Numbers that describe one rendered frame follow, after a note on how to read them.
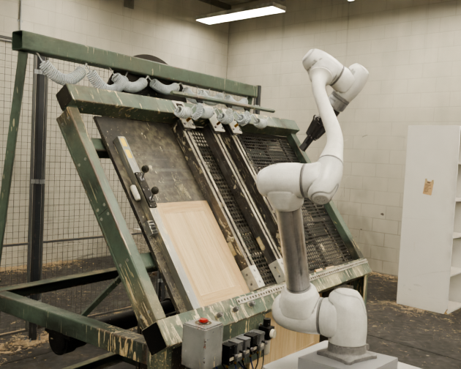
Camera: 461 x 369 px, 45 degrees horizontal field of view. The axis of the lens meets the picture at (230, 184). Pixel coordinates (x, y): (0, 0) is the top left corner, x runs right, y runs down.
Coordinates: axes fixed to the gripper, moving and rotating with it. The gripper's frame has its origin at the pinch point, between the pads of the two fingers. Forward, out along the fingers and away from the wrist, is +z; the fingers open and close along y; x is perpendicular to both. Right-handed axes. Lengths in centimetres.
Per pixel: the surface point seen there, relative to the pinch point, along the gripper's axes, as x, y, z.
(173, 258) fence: -2, 25, 77
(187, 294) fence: 15, 22, 84
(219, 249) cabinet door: -13, -12, 76
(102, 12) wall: -587, -184, 116
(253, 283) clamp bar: 7, -27, 80
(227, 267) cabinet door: -4, -15, 80
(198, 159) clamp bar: -63, -9, 52
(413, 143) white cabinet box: -171, -373, 1
